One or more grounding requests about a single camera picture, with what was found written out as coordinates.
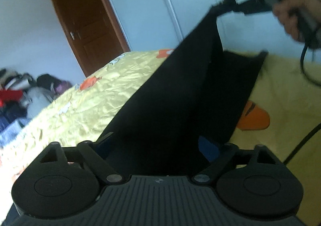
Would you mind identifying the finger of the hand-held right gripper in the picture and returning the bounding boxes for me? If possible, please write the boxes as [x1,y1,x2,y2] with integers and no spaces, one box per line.
[211,2,227,17]

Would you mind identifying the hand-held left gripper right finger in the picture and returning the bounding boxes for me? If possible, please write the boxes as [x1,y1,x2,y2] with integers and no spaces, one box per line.
[191,135,287,186]

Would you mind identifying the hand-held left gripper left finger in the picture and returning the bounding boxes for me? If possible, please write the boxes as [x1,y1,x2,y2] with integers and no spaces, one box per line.
[38,132,124,186]

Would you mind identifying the black pants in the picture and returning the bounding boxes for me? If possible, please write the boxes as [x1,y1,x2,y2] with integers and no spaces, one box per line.
[97,6,269,177]

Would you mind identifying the person's right hand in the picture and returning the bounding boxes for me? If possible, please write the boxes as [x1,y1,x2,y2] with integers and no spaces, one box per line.
[272,0,321,44]

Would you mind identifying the yellow carrot printed bed sheet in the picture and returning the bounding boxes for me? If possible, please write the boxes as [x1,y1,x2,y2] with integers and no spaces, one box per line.
[0,49,321,218]

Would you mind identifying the blue quilted blanket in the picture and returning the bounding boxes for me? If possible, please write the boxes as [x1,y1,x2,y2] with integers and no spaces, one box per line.
[0,118,32,149]

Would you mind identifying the pile of clothes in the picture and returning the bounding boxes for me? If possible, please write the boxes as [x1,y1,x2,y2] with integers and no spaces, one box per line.
[0,67,74,126]

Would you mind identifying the brown wooden door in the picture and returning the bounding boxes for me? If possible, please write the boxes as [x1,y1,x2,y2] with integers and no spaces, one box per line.
[46,0,131,77]

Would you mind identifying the black cable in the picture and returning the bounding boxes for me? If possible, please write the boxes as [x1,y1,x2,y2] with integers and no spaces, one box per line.
[283,123,321,164]
[299,42,321,87]

